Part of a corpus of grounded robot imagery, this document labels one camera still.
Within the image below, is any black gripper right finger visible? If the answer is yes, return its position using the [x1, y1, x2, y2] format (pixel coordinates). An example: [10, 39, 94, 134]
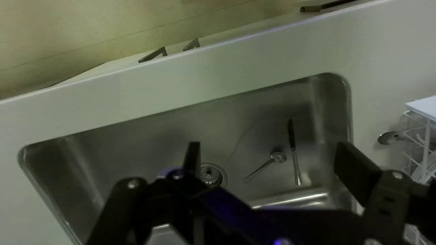
[334, 140, 436, 245]

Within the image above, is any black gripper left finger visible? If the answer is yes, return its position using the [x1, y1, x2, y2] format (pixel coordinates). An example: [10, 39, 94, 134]
[86, 140, 256, 245]

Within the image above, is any metal spoon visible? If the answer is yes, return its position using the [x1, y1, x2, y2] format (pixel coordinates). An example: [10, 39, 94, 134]
[243, 145, 289, 184]

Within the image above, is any stainless steel sink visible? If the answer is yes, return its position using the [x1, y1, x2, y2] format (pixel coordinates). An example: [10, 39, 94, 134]
[18, 71, 354, 245]

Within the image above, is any round metal sink drain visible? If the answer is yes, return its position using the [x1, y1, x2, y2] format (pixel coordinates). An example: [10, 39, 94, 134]
[198, 161, 228, 187]

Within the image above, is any small grey metal piece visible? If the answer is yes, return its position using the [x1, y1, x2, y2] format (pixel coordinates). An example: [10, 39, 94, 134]
[376, 129, 404, 146]

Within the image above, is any white flat board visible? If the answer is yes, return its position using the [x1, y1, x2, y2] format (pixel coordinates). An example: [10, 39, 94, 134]
[405, 93, 436, 122]

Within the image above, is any white wire dish drainer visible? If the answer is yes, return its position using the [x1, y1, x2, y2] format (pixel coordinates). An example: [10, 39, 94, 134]
[399, 107, 436, 245]

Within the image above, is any metal bar cabinet handle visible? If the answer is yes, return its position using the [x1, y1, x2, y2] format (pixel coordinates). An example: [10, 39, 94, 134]
[181, 36, 202, 51]
[138, 44, 169, 63]

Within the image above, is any metal bar drawer handle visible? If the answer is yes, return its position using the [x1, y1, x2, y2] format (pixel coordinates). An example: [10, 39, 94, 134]
[299, 0, 359, 13]

